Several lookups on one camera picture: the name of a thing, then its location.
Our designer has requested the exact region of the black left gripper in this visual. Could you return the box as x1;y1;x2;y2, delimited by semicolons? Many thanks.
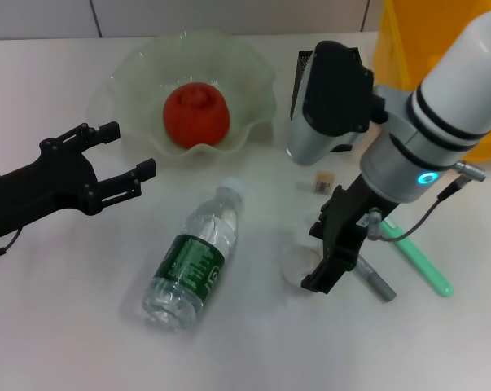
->
0;121;156;238

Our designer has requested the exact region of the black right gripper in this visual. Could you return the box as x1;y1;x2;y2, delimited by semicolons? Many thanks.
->
300;174;397;295

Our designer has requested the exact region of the white paper ball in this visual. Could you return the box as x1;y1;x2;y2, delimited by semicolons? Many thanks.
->
281;239;326;291

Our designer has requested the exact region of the grey pen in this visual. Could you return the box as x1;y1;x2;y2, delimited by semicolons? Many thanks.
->
353;256;397;303

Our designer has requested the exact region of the red tomato-like fruit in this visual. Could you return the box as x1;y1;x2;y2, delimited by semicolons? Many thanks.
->
162;81;231;148

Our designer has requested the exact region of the mint green pen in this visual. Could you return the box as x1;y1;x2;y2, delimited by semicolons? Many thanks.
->
381;217;454;298

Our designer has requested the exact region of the clear green-label water bottle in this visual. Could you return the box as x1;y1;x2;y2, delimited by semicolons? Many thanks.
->
142;177;246;331

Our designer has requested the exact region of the small tan eraser block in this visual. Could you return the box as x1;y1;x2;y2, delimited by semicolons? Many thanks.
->
311;171;335;196

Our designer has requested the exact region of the green wavy glass fruit plate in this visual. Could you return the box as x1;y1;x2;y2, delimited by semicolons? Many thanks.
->
107;32;278;160

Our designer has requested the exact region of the black mesh pen holder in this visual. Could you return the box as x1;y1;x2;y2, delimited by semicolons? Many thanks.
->
289;49;354;154

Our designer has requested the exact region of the yellow plastic bin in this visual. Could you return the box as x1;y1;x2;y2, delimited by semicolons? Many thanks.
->
373;0;491;164

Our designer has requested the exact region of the grey right wrist cable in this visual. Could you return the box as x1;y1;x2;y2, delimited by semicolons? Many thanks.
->
369;162;489;244

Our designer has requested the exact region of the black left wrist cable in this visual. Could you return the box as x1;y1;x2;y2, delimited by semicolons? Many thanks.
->
0;230;24;262

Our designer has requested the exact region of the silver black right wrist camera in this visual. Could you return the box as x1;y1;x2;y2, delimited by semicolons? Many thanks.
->
285;40;388;166

